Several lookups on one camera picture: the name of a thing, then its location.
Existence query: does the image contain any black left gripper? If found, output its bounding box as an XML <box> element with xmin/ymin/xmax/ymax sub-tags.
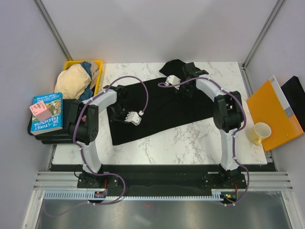
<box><xmin>110</xmin><ymin>102</ymin><xmax>132</xmax><ymax>126</ymax></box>

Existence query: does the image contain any black t shirt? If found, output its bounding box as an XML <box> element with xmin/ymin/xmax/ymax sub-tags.
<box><xmin>102</xmin><ymin>59</ymin><xmax>215</xmax><ymax>146</ymax></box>

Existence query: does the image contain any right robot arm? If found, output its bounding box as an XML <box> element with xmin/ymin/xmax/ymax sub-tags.
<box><xmin>167</xmin><ymin>62</ymin><xmax>246</xmax><ymax>188</ymax></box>

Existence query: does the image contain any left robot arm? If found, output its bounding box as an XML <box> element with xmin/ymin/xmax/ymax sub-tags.
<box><xmin>69</xmin><ymin>85</ymin><xmax>128</xmax><ymax>187</ymax></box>

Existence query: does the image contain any blue t shirt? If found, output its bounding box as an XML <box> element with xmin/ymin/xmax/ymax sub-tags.
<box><xmin>78</xmin><ymin>61</ymin><xmax>93</xmax><ymax>102</ymax></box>

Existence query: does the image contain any blue paperback book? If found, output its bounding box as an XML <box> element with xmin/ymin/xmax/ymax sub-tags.
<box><xmin>30</xmin><ymin>92</ymin><xmax>63</xmax><ymax>135</ymax></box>

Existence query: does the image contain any yellow plastic bin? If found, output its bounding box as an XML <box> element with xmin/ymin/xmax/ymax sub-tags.
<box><xmin>63</xmin><ymin>59</ymin><xmax>104</xmax><ymax>100</ymax></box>

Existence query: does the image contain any pink cube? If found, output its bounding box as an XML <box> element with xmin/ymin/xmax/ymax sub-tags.
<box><xmin>30</xmin><ymin>101</ymin><xmax>52</xmax><ymax>122</ymax></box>

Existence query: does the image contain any orange folder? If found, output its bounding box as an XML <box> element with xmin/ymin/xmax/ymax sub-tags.
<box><xmin>247</xmin><ymin>76</ymin><xmax>304</xmax><ymax>151</ymax></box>

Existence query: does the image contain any yellow mug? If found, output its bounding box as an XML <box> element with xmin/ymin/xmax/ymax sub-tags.
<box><xmin>248</xmin><ymin>122</ymin><xmax>272</xmax><ymax>146</ymax></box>

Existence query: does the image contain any black box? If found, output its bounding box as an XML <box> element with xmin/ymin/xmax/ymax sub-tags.
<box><xmin>281</xmin><ymin>76</ymin><xmax>305</xmax><ymax>131</ymax></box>

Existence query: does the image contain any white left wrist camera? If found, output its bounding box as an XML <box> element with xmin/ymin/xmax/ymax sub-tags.
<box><xmin>124</xmin><ymin>111</ymin><xmax>143</xmax><ymax>125</ymax></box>

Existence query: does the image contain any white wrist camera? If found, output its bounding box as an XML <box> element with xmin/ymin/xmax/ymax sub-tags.
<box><xmin>165</xmin><ymin>75</ymin><xmax>181</xmax><ymax>86</ymax></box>
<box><xmin>124</xmin><ymin>111</ymin><xmax>143</xmax><ymax>125</ymax></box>

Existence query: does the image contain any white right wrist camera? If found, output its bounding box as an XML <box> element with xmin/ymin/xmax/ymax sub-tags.
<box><xmin>165</xmin><ymin>75</ymin><xmax>181</xmax><ymax>86</ymax></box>

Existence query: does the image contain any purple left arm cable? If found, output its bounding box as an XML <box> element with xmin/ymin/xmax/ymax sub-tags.
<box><xmin>42</xmin><ymin>75</ymin><xmax>150</xmax><ymax>218</ymax></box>

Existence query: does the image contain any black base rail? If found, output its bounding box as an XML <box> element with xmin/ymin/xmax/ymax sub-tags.
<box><xmin>51</xmin><ymin>163</ymin><xmax>276</xmax><ymax>196</ymax></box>

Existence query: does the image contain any white slotted cable duct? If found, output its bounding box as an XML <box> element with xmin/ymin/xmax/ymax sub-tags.
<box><xmin>43</xmin><ymin>190</ymin><xmax>230</xmax><ymax>201</ymax></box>

